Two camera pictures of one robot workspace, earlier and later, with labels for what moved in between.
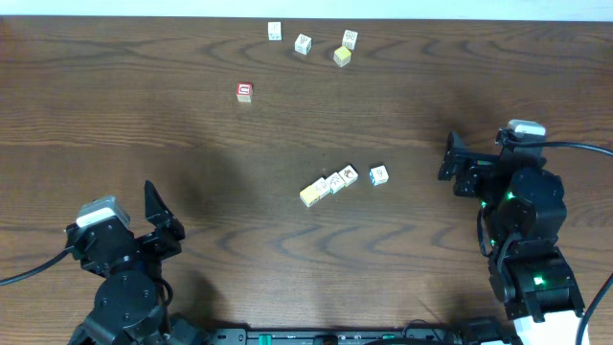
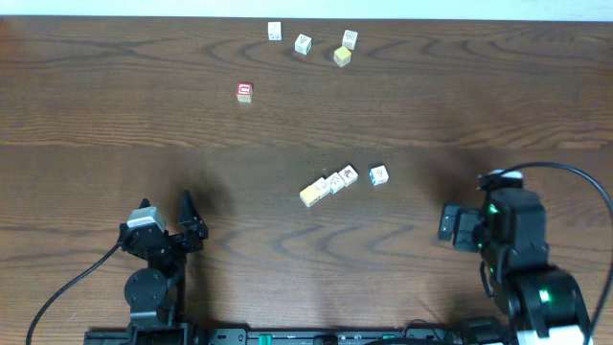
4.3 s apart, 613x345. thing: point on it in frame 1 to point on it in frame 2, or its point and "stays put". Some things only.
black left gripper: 145,241 to 173,239
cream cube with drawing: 321,187 stays put
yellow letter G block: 378,175 stays put
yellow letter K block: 349,174 stays put
